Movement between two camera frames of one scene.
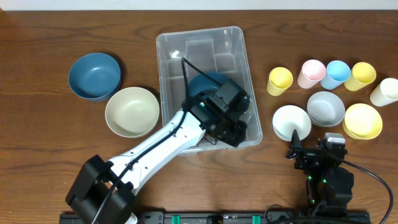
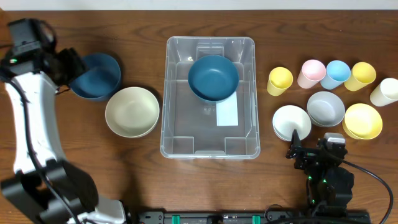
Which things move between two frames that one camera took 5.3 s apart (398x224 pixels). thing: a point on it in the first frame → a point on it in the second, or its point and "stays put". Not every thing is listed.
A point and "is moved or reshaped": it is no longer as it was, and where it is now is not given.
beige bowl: (132, 112) stays put
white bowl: (288, 118) stays put
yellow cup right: (361, 74) stays put
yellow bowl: (362, 121) stays put
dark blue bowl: (209, 82) is moved or reshaped
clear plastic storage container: (221, 53) is moved or reshaped
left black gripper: (228, 135) → (71, 64)
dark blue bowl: (94, 76) stays put
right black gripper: (303, 154) stays put
